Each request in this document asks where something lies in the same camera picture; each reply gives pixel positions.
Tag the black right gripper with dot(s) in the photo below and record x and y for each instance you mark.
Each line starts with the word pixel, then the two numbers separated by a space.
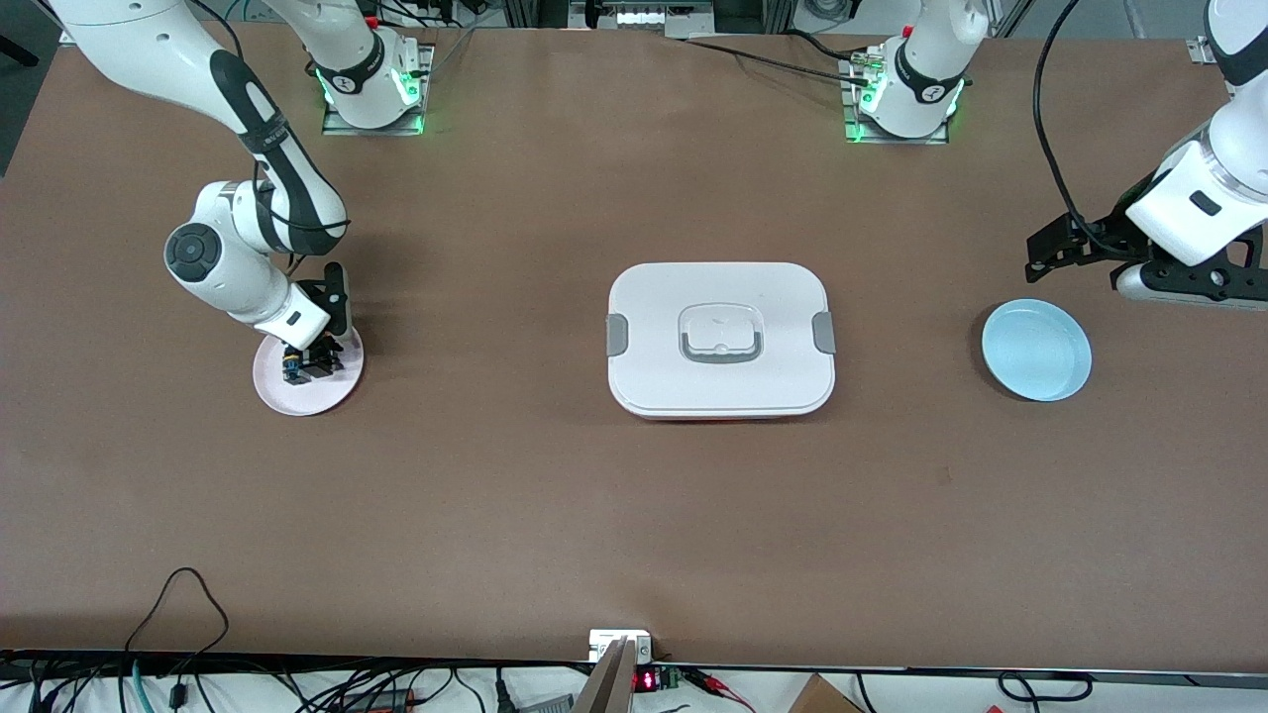
pixel 319 353

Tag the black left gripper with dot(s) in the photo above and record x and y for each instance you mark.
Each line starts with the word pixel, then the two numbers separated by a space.
pixel 1111 235

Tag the orange push button switch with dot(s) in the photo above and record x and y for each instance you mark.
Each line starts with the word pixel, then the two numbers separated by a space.
pixel 319 368

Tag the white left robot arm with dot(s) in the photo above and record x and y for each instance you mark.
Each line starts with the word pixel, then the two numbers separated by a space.
pixel 1201 188

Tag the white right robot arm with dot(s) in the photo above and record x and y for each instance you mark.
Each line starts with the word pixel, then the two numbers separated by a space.
pixel 287 188

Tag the white round plate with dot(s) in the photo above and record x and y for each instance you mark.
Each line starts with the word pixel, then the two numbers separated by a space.
pixel 332 396

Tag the light blue round plate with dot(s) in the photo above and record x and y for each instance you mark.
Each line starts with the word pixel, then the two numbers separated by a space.
pixel 1035 356

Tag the black power adapter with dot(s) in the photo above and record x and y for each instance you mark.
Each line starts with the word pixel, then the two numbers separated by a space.
pixel 381 701

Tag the red digit display module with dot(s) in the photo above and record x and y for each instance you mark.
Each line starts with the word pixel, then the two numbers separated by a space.
pixel 645 680

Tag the brown cardboard piece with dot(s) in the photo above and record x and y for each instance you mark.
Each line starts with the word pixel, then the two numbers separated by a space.
pixel 822 698

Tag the green push button switch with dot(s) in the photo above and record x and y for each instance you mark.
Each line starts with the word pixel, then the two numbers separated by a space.
pixel 292 371

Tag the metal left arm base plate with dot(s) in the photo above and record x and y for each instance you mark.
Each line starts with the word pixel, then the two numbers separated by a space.
pixel 862 134

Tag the silver table corner bracket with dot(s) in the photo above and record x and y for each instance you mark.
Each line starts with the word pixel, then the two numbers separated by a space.
pixel 1203 50

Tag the white mount bracket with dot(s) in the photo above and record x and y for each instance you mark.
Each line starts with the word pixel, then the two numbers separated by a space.
pixel 599 642

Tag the grey camera mount bar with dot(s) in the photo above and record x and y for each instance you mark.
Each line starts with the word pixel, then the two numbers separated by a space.
pixel 609 683

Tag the metal frame behind table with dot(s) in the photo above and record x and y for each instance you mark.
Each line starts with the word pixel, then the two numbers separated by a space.
pixel 644 18

